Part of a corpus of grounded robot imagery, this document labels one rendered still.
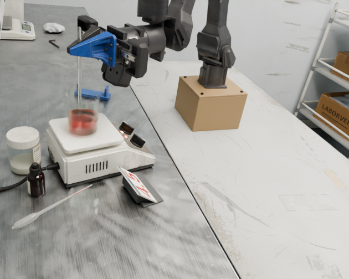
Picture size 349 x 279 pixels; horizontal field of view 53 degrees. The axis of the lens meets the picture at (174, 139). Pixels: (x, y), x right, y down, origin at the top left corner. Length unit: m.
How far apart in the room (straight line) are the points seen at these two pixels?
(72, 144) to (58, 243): 0.18
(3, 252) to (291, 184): 0.60
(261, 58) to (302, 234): 2.04
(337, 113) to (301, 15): 0.75
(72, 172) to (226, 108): 0.45
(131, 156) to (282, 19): 2.06
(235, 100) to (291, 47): 1.86
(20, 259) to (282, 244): 0.44
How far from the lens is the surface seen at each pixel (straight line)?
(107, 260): 0.59
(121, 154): 0.71
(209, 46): 0.90
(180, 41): 0.75
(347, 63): 2.81
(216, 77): 0.95
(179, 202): 0.70
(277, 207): 0.77
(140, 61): 0.60
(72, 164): 0.68
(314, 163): 0.96
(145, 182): 0.73
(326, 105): 2.89
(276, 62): 2.75
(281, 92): 2.91
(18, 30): 1.52
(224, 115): 0.95
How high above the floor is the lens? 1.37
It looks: 32 degrees down
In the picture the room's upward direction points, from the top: 10 degrees clockwise
